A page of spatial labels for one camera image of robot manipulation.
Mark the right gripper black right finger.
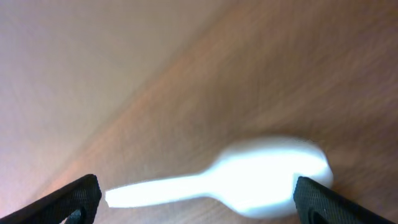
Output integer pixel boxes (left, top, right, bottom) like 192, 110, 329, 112
294, 177, 394, 224

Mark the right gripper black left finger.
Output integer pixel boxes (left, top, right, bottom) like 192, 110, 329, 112
1, 174, 102, 224

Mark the white spoon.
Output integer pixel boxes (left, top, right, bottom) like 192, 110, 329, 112
104, 136, 333, 219

